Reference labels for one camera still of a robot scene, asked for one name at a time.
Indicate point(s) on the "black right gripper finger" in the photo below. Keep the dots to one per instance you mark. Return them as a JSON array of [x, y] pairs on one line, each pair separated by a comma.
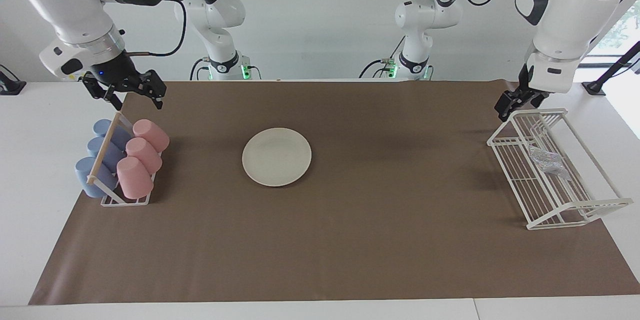
[[113, 100], [158, 98]]

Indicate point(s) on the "blue plastic cup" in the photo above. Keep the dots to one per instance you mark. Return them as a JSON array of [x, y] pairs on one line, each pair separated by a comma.
[[95, 145], [85, 175], [102, 127]]

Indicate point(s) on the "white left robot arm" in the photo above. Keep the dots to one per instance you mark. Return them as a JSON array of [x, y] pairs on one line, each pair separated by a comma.
[[565, 25]]

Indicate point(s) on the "cream round plate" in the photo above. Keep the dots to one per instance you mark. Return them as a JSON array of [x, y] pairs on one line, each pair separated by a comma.
[[276, 157]]

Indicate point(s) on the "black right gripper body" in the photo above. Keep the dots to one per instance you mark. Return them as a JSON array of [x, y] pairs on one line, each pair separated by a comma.
[[122, 78]]

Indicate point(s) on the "brown table mat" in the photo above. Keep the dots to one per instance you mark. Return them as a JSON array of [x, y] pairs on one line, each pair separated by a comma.
[[350, 235]]

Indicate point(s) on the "pink plastic cup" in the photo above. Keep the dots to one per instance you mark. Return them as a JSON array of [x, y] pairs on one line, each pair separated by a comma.
[[145, 155], [134, 177], [152, 133]]

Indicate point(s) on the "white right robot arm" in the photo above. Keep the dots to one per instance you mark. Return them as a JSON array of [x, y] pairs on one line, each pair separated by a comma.
[[65, 5]]

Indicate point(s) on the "bright window opening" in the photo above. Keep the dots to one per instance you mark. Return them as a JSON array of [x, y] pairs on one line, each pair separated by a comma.
[[629, 28]]

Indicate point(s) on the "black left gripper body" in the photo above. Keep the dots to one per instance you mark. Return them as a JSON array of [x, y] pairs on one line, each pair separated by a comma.
[[530, 98]]

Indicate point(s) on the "cup rack with wooden rod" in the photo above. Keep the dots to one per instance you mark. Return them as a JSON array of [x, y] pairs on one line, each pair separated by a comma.
[[105, 148]]

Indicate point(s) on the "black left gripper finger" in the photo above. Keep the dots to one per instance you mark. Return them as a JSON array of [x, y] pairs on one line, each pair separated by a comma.
[[504, 106], [532, 105]]

